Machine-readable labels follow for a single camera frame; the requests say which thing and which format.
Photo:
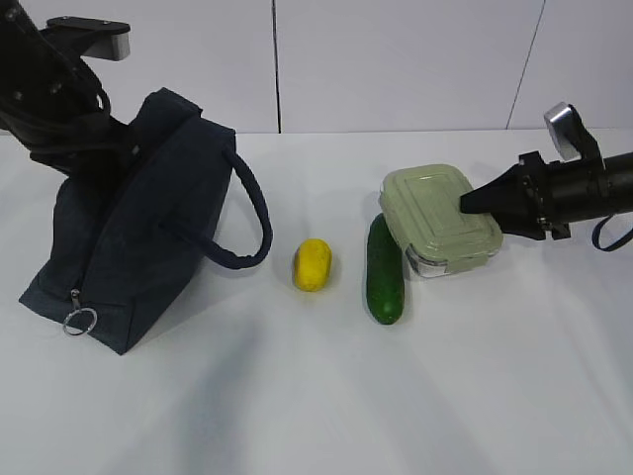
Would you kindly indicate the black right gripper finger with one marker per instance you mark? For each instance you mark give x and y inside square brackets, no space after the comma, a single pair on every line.
[504,195]
[521,226]

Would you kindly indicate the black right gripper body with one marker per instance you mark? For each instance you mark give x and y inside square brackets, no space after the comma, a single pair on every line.
[561,194]

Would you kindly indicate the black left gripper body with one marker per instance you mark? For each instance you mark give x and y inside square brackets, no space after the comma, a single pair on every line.
[89,141]

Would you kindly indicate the glass container with green lid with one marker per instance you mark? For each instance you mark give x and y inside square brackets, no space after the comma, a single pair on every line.
[421,206]

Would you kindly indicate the navy blue lunch bag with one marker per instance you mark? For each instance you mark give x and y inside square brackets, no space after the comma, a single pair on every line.
[118,261]

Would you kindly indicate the green cucumber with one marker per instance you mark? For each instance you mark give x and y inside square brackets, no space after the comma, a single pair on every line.
[385,284]

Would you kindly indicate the yellow lemon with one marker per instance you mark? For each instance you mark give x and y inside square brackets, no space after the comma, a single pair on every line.
[312,264]

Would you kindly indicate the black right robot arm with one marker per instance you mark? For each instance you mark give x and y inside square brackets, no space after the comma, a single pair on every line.
[618,171]

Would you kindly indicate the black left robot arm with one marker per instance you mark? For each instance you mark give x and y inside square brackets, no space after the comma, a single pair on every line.
[52,102]

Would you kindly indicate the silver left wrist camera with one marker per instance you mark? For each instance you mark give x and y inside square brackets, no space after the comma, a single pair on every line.
[95,38]

